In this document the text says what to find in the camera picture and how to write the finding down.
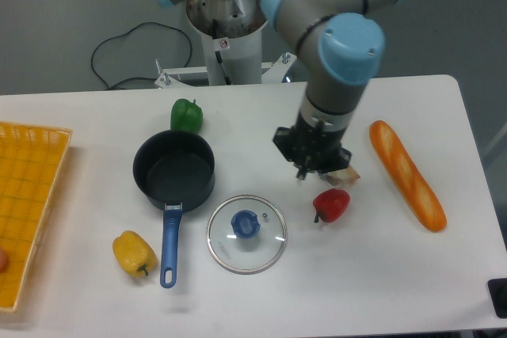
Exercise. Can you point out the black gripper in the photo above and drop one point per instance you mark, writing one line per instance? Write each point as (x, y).
(313, 143)

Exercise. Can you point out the toast slice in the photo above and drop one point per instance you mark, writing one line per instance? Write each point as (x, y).
(343, 178)

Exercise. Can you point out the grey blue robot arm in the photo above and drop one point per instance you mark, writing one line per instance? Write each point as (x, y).
(334, 39)

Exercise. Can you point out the red bell pepper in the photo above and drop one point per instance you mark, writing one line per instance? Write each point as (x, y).
(330, 205)

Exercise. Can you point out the glass pot lid blue knob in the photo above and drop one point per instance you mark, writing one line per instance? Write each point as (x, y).
(246, 234)

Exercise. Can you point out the orange baguette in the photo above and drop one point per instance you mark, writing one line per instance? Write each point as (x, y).
(413, 187)

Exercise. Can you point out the green bell pepper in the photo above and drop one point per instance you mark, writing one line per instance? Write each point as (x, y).
(186, 115)

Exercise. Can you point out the yellow bell pepper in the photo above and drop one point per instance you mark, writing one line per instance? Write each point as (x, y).
(133, 254)

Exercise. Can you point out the black device at table edge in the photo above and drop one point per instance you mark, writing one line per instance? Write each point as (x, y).
(498, 294)

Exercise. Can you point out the yellow woven basket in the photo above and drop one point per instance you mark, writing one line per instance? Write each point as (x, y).
(31, 159)

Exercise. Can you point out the dark saucepan blue handle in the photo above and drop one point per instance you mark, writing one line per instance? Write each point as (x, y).
(175, 170)

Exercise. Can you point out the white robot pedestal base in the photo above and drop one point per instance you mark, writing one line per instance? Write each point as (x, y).
(231, 38)

